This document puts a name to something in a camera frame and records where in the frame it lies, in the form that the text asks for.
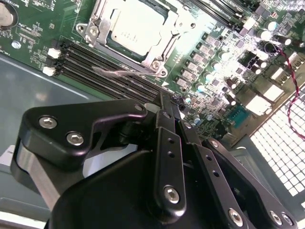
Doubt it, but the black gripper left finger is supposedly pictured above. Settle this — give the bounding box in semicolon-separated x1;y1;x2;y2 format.
10;92;187;217

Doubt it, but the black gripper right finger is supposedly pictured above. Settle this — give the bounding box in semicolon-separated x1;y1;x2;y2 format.
170;95;298;229

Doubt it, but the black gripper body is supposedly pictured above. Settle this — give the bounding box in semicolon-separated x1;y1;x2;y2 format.
46;149;229;229

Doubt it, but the thin metal locking lever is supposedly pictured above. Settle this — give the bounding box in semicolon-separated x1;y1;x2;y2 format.
91;66;167;78

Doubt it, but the silver CPU chip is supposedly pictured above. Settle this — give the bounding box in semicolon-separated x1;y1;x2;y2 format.
106;8;167;62

